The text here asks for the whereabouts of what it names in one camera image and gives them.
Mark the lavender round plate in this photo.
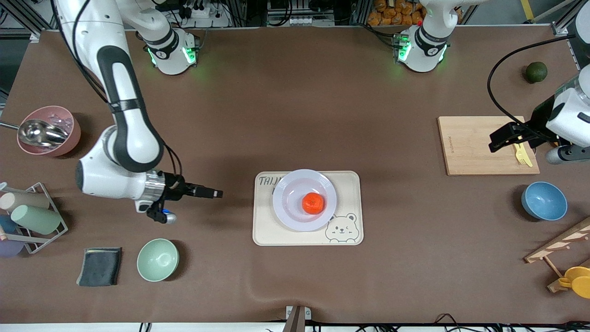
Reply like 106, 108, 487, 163
272, 169, 337, 232

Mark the orange fruit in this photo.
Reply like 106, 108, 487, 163
302, 192, 325, 215

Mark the bamboo cutting board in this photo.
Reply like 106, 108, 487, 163
437, 116, 541, 176

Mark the dark green lime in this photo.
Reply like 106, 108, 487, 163
525, 61, 549, 83

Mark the cream bear print tray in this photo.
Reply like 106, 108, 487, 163
252, 171, 364, 246

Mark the mint green bowl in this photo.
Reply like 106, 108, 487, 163
136, 238, 179, 282

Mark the blue bowl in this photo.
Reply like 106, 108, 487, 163
521, 181, 568, 221

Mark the dark grey folded cloth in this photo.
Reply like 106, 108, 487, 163
77, 247, 123, 287

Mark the pink bowl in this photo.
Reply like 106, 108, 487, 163
17, 106, 82, 157

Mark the wooden peg dish rack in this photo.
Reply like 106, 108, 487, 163
524, 217, 590, 293

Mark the mint green cup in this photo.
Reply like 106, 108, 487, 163
11, 204, 62, 235

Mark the metal scoop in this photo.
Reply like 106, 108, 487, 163
0, 119, 69, 147

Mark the beige cup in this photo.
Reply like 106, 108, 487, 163
0, 191, 50, 213

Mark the yellow mug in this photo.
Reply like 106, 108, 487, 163
558, 266, 590, 299

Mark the bag of oranges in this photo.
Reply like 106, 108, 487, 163
367, 0, 464, 26

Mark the white power strip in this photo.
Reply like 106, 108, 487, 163
177, 0, 231, 28

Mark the purple cup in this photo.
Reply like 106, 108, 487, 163
0, 239, 24, 257

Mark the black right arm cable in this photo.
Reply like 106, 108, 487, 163
164, 143, 183, 177

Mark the grey wire cup rack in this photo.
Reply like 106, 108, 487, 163
0, 182, 69, 254

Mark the metal table edge bracket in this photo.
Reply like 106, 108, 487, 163
285, 305, 312, 332

